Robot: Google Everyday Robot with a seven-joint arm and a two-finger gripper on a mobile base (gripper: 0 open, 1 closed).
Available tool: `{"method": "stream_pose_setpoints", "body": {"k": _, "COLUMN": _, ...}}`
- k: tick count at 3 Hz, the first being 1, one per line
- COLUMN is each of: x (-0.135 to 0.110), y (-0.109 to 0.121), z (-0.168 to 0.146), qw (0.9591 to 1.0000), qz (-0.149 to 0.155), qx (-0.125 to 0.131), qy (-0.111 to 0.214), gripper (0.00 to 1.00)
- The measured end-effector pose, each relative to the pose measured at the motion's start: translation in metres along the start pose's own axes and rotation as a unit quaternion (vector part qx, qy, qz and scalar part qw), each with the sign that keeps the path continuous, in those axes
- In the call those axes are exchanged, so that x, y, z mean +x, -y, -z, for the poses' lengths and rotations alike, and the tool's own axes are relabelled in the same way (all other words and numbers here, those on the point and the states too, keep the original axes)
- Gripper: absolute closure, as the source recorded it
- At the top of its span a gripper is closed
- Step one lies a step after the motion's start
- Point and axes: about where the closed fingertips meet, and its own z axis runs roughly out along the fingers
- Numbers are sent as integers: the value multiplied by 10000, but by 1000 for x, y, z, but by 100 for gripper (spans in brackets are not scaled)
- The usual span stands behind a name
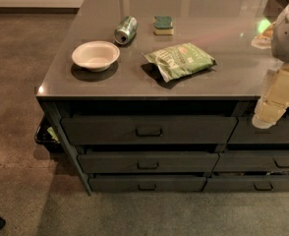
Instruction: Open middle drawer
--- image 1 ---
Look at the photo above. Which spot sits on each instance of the green yellow sponge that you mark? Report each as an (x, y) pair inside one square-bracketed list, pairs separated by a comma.
[(163, 25)]

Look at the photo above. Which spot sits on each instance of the black bin beside cabinet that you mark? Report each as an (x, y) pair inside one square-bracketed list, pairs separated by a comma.
[(44, 138)]

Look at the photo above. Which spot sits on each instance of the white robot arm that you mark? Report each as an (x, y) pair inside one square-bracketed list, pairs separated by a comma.
[(279, 44)]

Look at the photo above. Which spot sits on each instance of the green chip bag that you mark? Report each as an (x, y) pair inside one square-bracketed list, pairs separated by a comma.
[(179, 61)]

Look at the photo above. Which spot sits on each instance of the green soda can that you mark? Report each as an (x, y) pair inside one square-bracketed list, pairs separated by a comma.
[(126, 30)]

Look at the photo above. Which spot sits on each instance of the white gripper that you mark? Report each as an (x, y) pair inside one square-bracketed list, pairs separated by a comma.
[(288, 36)]

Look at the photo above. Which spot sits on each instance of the white bowl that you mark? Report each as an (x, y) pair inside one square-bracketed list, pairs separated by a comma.
[(96, 56)]

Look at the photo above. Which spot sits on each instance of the dark grey drawer cabinet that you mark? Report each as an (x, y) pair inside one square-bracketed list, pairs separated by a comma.
[(174, 95)]

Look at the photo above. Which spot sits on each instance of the snack bag at right edge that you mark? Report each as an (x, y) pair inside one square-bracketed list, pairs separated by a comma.
[(263, 40)]

